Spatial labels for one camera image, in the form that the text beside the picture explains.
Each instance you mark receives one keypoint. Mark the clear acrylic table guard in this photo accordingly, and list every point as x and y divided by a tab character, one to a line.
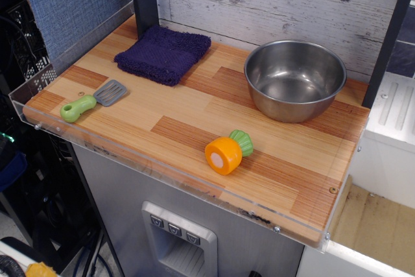
294	176

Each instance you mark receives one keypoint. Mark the stainless steel bowl pot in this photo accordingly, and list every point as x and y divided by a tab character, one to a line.
293	81

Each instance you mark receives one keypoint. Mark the black plastic crate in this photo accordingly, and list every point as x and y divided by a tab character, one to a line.
26	47

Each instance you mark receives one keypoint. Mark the white toy sink unit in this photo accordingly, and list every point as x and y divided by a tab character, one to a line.
372	230

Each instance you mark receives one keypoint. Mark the purple terry cloth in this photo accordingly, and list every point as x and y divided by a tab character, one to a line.
163	55

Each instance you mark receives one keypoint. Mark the silver ice dispenser panel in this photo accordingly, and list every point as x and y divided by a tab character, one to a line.
180	247

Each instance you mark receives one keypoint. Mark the orange toy carrot piece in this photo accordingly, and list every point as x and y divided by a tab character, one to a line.
225	154

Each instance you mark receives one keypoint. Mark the blue fabric panel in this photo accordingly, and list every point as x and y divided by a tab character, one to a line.
74	26

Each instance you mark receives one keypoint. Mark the dark grey post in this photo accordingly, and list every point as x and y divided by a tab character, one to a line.
385	53
146	13

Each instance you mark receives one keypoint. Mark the dark grey right post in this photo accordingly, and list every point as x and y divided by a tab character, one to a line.
385	53

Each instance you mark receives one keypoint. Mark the grey toy fridge cabinet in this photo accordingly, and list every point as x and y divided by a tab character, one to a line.
245	245

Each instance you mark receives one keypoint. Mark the toy spatula green handle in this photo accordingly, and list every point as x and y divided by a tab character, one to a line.
106	96

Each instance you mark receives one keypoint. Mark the yellow object bottom left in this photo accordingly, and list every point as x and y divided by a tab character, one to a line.
40	270

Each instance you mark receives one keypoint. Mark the dark grey left post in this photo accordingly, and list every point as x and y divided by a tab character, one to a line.
146	13

